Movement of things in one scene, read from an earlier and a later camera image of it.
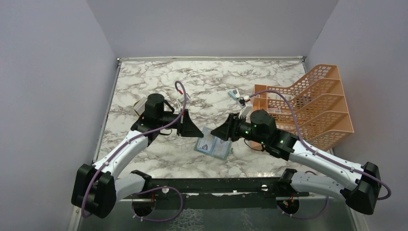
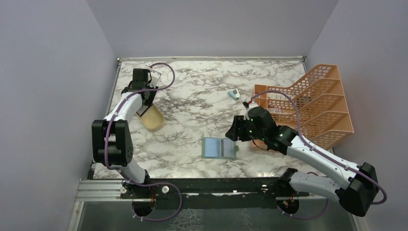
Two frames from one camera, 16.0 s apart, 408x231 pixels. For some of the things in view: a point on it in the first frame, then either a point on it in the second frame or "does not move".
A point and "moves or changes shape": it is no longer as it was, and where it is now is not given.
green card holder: (212, 145) moves or changes shape
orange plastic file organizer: (314, 108) does not move
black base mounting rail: (218, 193) does not move
